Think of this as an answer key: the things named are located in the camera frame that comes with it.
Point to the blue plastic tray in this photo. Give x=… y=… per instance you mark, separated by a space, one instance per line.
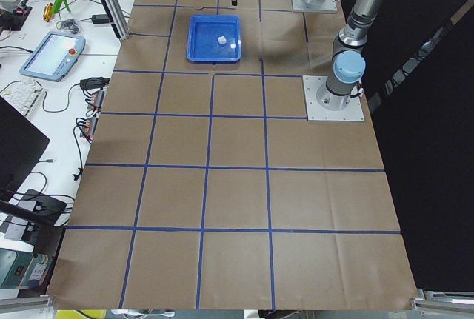
x=203 y=33

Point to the black power adapter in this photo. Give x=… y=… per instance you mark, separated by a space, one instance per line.
x=100 y=19

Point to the reacher grabber tool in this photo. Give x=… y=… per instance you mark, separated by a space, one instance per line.
x=54 y=8

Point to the teach pendant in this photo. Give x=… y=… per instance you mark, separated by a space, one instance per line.
x=54 y=57

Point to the white keyboard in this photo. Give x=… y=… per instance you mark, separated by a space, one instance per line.
x=24 y=96

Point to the black monitor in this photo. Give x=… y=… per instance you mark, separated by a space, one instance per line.
x=22 y=145

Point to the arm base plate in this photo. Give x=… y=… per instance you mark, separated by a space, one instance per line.
x=314 y=6
x=322 y=105

